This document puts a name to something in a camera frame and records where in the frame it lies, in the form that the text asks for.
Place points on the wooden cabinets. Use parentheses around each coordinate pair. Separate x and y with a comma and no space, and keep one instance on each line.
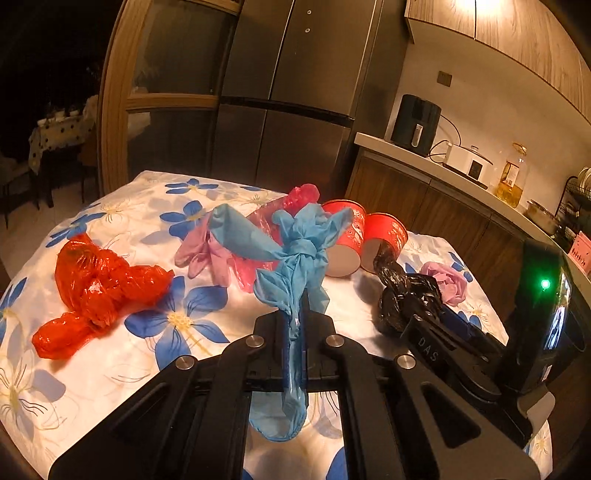
(415,198)
(508,27)

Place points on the blue floral blanket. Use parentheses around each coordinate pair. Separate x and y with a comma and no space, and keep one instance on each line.
(138,207)

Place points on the dining table with dotted cloth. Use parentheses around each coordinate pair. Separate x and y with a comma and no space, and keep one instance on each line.
(60,134)

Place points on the wooden upper cabinets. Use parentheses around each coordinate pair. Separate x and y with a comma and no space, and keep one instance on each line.
(508,27)

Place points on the black air fryer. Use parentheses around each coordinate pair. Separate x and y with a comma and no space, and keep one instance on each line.
(413,120)

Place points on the steel pot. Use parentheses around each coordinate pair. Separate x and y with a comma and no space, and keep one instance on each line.
(542,217)

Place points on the black dish rack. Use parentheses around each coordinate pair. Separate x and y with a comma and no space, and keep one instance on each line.
(572,203)

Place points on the wooden glass door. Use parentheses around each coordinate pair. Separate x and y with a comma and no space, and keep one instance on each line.
(115,115)

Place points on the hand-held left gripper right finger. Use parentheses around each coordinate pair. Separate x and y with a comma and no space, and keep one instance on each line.
(318,341)

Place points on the cooking oil bottle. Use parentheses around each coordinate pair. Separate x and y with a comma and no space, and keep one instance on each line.
(510,184)

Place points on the dark wall socket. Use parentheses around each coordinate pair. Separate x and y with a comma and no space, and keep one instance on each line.
(444,78)

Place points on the purple rubber glove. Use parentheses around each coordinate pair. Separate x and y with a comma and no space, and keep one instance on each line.
(445,281)

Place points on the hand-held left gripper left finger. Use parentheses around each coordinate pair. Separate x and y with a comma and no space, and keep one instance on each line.
(272,341)

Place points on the pink rubber glove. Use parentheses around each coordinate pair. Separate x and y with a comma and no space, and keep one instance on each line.
(203,249)

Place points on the wooden lower cabinets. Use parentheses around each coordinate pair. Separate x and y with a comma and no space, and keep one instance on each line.
(415,198)

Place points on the dining chair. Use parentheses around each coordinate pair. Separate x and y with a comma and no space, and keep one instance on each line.
(14,175)

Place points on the pink translucent plastic bag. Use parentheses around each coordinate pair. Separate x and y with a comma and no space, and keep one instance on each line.
(302,196)

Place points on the red plastic bag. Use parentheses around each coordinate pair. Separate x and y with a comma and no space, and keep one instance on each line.
(92,286)

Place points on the black plastic bag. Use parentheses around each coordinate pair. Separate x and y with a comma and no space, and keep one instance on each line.
(392,295)

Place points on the knotted blue rubber gloves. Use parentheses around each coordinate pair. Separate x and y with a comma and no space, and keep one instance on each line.
(295,258)

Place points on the steel refrigerator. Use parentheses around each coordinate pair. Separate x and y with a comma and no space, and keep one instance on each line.
(300,92)

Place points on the white electric cooker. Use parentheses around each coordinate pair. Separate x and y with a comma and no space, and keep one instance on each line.
(466,164)

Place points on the red paper cup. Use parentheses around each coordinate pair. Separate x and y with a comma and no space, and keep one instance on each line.
(388,230)
(344,258)

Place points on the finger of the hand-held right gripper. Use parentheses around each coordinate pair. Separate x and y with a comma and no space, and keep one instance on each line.
(480,337)
(429,344)

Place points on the pink utensil holder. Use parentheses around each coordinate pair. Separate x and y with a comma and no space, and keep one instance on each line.
(581,256)

